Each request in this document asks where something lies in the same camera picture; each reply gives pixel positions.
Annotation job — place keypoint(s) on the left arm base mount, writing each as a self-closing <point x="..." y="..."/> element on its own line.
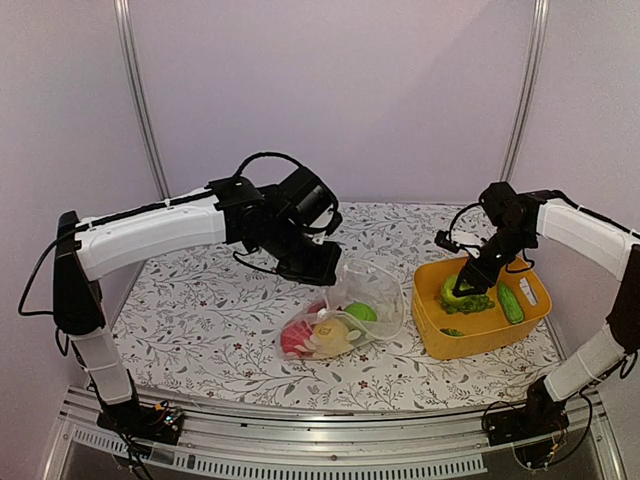
<point x="160" y="424"/>

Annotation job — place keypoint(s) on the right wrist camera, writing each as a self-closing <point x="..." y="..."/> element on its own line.
<point x="455" y="242"/>

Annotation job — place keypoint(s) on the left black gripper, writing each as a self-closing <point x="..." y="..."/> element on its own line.
<point x="322" y="274"/>

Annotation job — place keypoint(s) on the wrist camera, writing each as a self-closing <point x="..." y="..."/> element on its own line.
<point x="455" y="242"/>
<point x="326" y="224"/>

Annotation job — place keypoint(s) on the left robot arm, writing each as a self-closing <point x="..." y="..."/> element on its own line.
<point x="287" y="220"/>

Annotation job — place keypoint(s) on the aluminium front rail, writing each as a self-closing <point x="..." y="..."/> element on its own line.
<point x="231" y="440"/>

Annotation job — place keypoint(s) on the left aluminium post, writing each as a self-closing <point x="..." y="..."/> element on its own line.
<point x="126" y="34"/>

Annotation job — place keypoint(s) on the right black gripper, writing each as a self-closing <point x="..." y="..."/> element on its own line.
<point x="480" y="286"/>

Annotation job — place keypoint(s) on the yellow lemon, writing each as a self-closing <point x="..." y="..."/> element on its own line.
<point x="330" y="337"/>

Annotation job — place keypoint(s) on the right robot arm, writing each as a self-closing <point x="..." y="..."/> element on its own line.
<point x="521" y="220"/>

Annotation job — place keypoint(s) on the floral tablecloth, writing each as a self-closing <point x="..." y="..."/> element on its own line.
<point x="199" y="323"/>

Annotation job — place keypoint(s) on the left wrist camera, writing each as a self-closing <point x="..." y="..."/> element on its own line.
<point x="326" y="224"/>

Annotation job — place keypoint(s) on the clear zip top bag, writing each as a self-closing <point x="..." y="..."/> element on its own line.
<point x="359" y="281"/>

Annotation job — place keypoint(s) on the green grapes bunch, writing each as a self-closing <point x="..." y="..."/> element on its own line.
<point x="484" y="303"/>

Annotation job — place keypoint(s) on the red apple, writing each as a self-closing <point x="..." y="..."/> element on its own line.
<point x="295" y="339"/>

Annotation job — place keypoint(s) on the yellow plastic basket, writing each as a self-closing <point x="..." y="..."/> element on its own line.
<point x="449" y="336"/>

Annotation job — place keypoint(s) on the green cucumber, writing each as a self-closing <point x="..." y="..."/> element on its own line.
<point x="509" y="304"/>

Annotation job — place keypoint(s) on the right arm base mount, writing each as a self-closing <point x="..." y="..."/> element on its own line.
<point x="540" y="426"/>

